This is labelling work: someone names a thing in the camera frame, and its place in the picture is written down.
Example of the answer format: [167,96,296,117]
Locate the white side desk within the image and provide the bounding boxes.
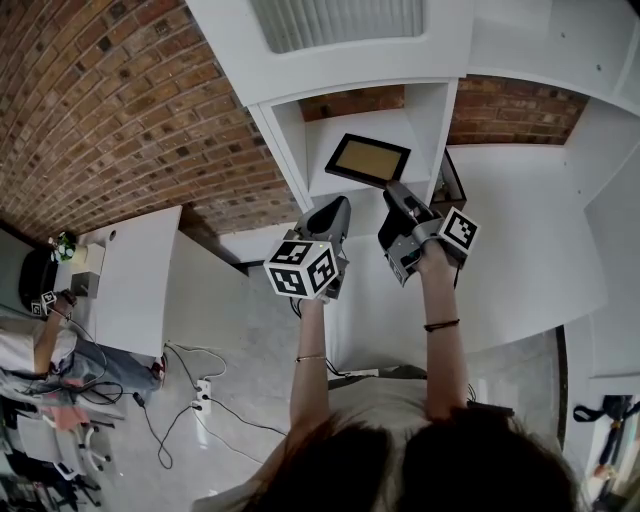
[74,204,251,359]

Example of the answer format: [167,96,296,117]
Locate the pink cloth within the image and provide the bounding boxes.
[42,404,84,432]

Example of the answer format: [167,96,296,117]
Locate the person's right hand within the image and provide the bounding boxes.
[414,242,458,282]

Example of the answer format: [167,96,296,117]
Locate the long black power cable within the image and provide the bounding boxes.
[204,397,289,437]

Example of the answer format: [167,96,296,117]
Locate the white ribbed panel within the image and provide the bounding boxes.
[248,0,426,55]

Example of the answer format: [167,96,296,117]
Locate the black cable with adapter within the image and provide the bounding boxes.
[132,392,201,470]

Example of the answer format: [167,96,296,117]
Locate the looped white cable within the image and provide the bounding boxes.
[164,341,228,387]

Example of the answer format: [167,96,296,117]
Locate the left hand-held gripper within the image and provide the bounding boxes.
[263,195,352,304]

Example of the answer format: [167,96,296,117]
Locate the grey metal box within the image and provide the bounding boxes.
[69,271,102,299]

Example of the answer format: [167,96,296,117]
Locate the small white box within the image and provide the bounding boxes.
[74,242,107,274]

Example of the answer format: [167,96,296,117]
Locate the person's left forearm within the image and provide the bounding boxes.
[289,298,334,436]

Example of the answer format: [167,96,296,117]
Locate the white power strip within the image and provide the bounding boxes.
[191,378,214,416]

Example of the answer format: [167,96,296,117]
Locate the person's right forearm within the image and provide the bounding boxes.
[422,274,469,421]

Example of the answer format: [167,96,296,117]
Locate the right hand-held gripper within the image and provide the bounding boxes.
[376,180,480,289]

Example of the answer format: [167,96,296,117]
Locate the black framed picture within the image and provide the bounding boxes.
[324,132,413,190]

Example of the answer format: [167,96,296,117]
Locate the white office chair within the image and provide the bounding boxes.
[14,414,114,482]

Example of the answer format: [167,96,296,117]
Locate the dark brown open box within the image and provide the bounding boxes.
[430,147,469,214]

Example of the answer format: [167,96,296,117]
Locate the dark hanging tool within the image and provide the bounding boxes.
[596,419,627,467]

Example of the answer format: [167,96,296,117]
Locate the small potted flower plant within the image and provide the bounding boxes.
[51,231,77,264]

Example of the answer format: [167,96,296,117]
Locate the person's beige shirt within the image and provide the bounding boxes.
[192,375,431,512]

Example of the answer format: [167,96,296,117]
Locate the white shelf desk unit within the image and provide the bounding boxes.
[184,0,640,376]

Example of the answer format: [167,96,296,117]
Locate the person's olive trousers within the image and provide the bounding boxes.
[379,364,429,380]

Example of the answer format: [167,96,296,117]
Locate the black strap bag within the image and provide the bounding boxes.
[572,394,637,424]

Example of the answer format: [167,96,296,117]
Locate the long white cable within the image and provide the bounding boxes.
[194,412,264,467]

